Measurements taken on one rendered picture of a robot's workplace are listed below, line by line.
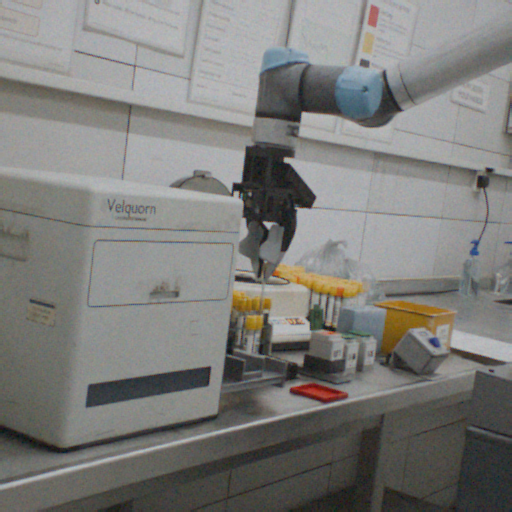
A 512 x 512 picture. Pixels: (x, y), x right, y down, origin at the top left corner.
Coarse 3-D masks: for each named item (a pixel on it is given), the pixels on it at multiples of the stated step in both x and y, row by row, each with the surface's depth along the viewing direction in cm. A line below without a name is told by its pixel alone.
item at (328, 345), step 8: (312, 336) 158; (320, 336) 157; (328, 336) 156; (336, 336) 158; (312, 344) 158; (320, 344) 157; (328, 344) 156; (336, 344) 157; (312, 352) 158; (320, 352) 157; (328, 352) 156; (336, 352) 157
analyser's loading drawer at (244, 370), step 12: (228, 360) 131; (240, 360) 130; (252, 360) 135; (264, 360) 134; (276, 360) 138; (228, 372) 131; (240, 372) 130; (252, 372) 132; (264, 372) 138; (276, 372) 138; (228, 384) 127; (240, 384) 129; (252, 384) 131; (264, 384) 135; (276, 384) 138
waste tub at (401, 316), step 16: (384, 304) 194; (400, 304) 200; (416, 304) 198; (400, 320) 187; (416, 320) 185; (432, 320) 183; (448, 320) 191; (384, 336) 189; (400, 336) 187; (448, 336) 192; (384, 352) 189
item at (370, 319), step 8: (344, 312) 176; (352, 312) 175; (360, 312) 176; (368, 312) 177; (376, 312) 179; (384, 312) 181; (344, 320) 176; (352, 320) 175; (360, 320) 176; (368, 320) 178; (376, 320) 180; (384, 320) 182; (344, 328) 176; (352, 328) 175; (360, 328) 177; (368, 328) 178; (376, 328) 180; (376, 336) 181; (376, 344) 181; (376, 352) 181; (376, 360) 179
